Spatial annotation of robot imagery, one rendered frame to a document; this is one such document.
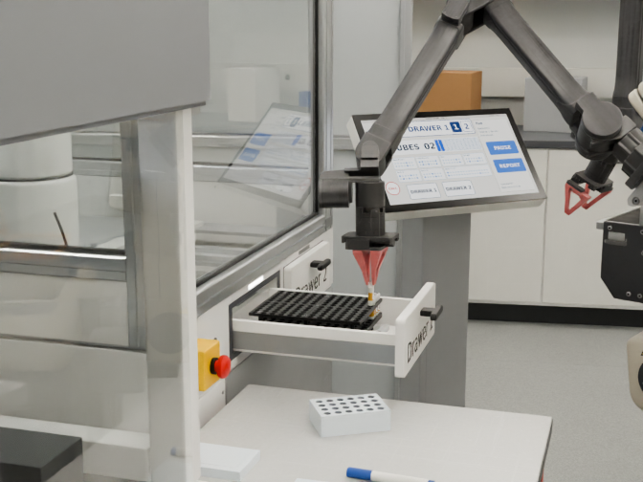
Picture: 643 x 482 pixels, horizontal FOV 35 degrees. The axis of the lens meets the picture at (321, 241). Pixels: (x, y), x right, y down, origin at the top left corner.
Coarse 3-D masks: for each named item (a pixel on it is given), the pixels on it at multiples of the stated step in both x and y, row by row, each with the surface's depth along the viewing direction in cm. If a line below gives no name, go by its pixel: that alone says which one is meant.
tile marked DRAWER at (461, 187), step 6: (462, 180) 283; (468, 180) 284; (444, 186) 280; (450, 186) 280; (456, 186) 281; (462, 186) 282; (468, 186) 282; (450, 192) 279; (456, 192) 280; (462, 192) 281; (468, 192) 282; (474, 192) 282
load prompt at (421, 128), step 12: (420, 120) 289; (432, 120) 290; (444, 120) 292; (456, 120) 293; (468, 120) 295; (408, 132) 285; (420, 132) 286; (432, 132) 288; (444, 132) 289; (456, 132) 291; (468, 132) 293
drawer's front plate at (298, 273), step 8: (312, 248) 243; (320, 248) 243; (328, 248) 250; (304, 256) 234; (312, 256) 238; (320, 256) 243; (328, 256) 250; (296, 264) 227; (304, 264) 232; (288, 272) 224; (296, 272) 227; (304, 272) 233; (312, 272) 238; (320, 272) 244; (328, 272) 251; (288, 280) 224; (296, 280) 227; (304, 280) 233; (312, 280) 239; (320, 280) 245; (328, 280) 252; (288, 288) 224; (296, 288) 227; (304, 288) 233; (320, 288) 245
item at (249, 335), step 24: (264, 288) 220; (240, 312) 205; (384, 312) 213; (240, 336) 197; (264, 336) 195; (288, 336) 194; (312, 336) 193; (336, 336) 191; (360, 336) 190; (384, 336) 188; (336, 360) 192; (360, 360) 190; (384, 360) 189
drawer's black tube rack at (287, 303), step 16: (272, 304) 205; (288, 304) 205; (304, 304) 205; (320, 304) 205; (336, 304) 205; (352, 304) 206; (272, 320) 205; (288, 320) 205; (304, 320) 198; (320, 320) 196; (336, 320) 195; (368, 320) 205
